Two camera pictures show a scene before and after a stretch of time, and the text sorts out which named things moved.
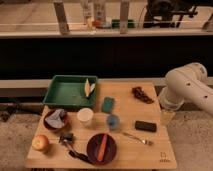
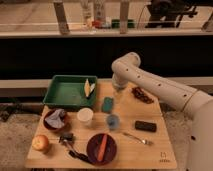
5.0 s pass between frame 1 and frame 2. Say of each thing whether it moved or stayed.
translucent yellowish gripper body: moved
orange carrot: stayed
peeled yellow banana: stayed
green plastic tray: stayed
